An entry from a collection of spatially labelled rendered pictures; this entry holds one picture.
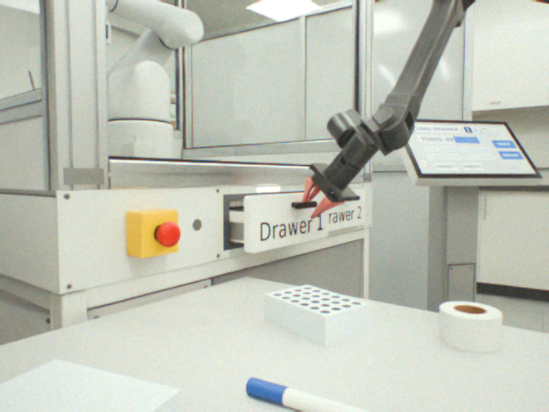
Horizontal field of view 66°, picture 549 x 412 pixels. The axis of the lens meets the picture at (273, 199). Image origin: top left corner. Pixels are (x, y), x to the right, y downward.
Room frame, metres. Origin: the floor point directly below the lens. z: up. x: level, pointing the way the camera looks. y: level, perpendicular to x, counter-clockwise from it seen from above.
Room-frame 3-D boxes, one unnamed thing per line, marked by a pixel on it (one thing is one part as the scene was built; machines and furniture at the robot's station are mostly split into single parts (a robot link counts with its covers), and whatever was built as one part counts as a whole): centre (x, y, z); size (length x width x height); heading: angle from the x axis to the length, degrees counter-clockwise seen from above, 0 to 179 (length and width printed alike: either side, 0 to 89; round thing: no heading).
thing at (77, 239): (1.27, 0.36, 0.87); 1.02 x 0.95 x 0.14; 142
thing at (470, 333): (0.51, -0.24, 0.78); 0.07 x 0.07 x 0.04
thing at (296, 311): (0.56, -0.06, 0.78); 0.12 x 0.08 x 0.04; 38
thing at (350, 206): (1.19, -0.19, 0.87); 0.29 x 0.02 x 0.11; 142
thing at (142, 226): (0.67, 0.19, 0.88); 0.07 x 0.05 x 0.07; 142
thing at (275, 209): (0.91, -0.04, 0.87); 0.29 x 0.02 x 0.11; 142
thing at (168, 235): (0.65, 0.17, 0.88); 0.04 x 0.03 x 0.04; 142
